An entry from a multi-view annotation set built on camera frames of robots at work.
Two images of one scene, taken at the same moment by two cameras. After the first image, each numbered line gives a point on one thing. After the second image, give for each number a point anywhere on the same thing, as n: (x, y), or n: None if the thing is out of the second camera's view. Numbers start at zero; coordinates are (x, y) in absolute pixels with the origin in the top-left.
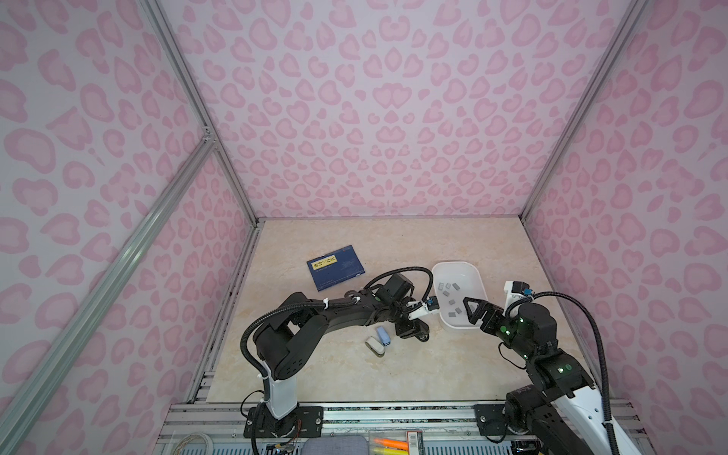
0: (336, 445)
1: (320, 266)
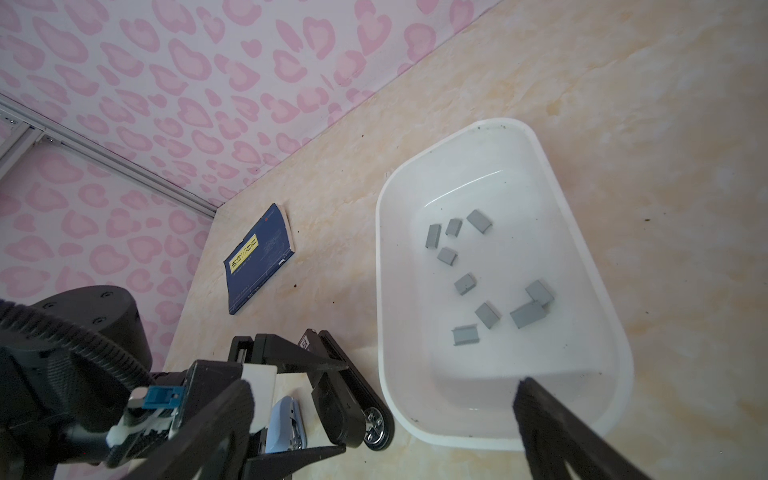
0: None
1: (265, 247)
